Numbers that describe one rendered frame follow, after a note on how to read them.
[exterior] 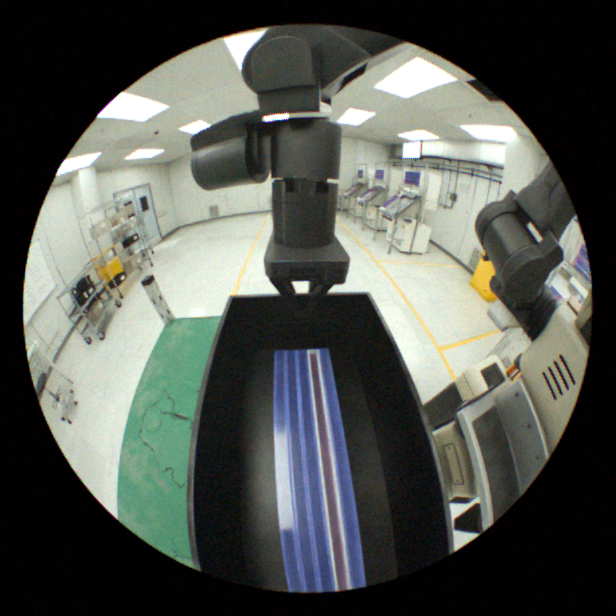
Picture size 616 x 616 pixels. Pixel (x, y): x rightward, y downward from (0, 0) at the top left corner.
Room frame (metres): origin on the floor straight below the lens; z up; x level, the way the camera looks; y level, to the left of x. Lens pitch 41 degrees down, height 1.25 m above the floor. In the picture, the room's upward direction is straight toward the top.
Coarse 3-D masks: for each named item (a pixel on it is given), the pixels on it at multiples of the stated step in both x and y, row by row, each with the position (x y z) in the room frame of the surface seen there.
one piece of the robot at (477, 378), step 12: (492, 360) 0.19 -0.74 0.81; (468, 372) 0.18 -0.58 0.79; (480, 372) 0.16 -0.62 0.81; (492, 372) 0.14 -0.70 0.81; (504, 372) 0.11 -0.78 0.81; (456, 384) 0.17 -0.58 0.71; (468, 384) 0.14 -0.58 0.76; (480, 384) 0.11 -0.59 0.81; (492, 384) 0.09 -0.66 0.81; (504, 384) 0.07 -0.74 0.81; (444, 396) 0.16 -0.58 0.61; (456, 396) 0.13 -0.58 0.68; (468, 396) 0.10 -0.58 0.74; (432, 408) 0.15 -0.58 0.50; (444, 408) 0.12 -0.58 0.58; (456, 408) 0.09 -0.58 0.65; (432, 420) 0.10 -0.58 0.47
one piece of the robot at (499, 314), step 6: (498, 300) 0.15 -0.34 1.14; (492, 306) 0.15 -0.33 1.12; (498, 306) 0.14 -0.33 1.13; (504, 306) 0.14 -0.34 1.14; (492, 312) 0.14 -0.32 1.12; (498, 312) 0.14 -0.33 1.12; (504, 312) 0.13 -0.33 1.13; (510, 312) 0.12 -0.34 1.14; (492, 318) 0.14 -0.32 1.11; (498, 318) 0.13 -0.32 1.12; (504, 318) 0.12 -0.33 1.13; (510, 318) 0.11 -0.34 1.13; (498, 324) 0.12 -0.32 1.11; (504, 324) 0.11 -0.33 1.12; (504, 330) 0.11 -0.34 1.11
